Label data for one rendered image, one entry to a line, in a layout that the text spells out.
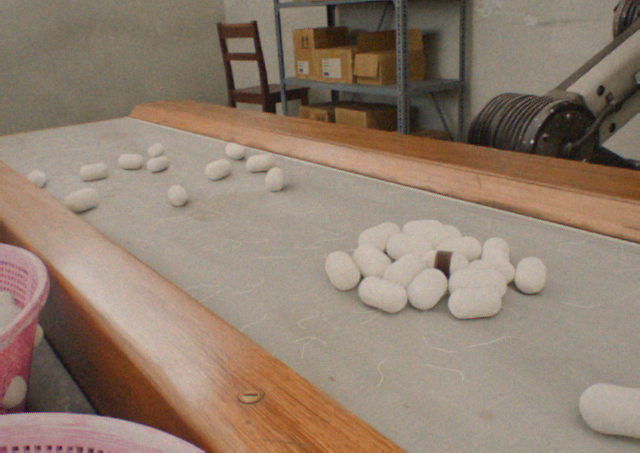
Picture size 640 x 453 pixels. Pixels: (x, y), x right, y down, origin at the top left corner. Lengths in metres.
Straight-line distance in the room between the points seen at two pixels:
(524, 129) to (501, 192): 0.24
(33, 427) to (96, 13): 4.66
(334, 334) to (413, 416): 0.08
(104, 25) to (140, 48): 0.31
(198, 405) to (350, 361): 0.10
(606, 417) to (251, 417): 0.15
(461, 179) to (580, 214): 0.13
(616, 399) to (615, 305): 0.13
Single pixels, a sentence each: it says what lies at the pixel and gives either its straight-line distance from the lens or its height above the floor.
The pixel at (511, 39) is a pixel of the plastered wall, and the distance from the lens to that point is 2.93.
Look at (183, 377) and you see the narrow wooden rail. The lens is 0.28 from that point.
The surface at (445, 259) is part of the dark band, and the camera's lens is 0.40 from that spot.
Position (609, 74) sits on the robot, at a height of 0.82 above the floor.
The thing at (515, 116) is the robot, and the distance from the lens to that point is 0.82.
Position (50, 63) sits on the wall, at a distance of 4.80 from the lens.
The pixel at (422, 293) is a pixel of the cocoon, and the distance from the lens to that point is 0.36.
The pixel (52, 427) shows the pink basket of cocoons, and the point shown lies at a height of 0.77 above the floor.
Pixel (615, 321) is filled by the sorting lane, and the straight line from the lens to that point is 0.38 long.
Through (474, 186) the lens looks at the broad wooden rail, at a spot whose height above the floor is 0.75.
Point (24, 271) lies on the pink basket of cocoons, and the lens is 0.47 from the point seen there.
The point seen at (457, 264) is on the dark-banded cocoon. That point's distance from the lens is 0.40.
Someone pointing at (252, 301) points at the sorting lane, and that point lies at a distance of 0.40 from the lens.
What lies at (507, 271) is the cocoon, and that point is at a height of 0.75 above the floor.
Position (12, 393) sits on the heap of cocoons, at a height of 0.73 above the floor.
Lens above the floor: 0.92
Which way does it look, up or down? 19 degrees down
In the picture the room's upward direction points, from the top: 4 degrees counter-clockwise
